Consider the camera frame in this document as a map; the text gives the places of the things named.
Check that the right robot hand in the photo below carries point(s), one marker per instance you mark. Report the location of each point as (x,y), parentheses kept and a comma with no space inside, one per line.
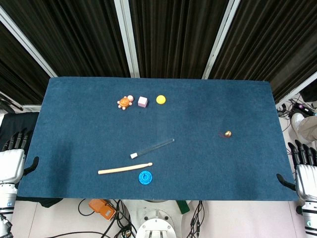
(305,171)

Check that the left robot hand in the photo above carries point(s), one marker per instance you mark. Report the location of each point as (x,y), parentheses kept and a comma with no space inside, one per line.
(11,163)

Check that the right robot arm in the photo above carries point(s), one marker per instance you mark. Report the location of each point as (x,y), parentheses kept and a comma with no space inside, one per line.
(309,215)

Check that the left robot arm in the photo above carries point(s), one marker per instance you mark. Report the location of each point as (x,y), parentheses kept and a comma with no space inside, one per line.
(6,200)

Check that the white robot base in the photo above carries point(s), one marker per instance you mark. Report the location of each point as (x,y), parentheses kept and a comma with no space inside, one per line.
(154,223)

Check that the dark green rectangular plastic block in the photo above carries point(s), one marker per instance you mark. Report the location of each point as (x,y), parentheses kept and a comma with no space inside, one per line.
(182,207)

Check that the person leg beige trousers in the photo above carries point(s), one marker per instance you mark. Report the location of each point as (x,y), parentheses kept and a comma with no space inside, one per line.
(308,129)

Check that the white shoe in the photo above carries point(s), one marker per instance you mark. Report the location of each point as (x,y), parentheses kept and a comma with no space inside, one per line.
(297,121)

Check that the black power strip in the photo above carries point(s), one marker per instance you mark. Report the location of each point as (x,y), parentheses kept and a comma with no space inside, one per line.
(303,107)

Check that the orange foot pedal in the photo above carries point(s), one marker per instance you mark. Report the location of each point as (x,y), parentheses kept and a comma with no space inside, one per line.
(102,210)

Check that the wooden drumstick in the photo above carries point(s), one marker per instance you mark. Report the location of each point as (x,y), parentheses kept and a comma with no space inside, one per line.
(125,168)

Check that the orange turtle toy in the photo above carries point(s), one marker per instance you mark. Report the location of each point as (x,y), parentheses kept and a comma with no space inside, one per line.
(125,101)

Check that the blue round plastic cap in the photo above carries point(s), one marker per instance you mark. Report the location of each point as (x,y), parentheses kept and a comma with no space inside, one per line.
(145,177)

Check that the glass test tube white cap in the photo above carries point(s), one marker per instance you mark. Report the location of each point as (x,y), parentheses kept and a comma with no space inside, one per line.
(152,148)

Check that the pink cube block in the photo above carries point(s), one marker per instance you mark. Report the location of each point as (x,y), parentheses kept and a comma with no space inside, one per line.
(142,101)

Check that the blue table cloth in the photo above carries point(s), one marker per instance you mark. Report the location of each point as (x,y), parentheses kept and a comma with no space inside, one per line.
(158,138)

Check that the yellow round disc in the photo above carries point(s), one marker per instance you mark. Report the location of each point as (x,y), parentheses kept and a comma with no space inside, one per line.
(161,99)

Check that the black curtain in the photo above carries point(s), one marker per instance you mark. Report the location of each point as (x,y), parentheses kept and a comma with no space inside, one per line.
(158,37)

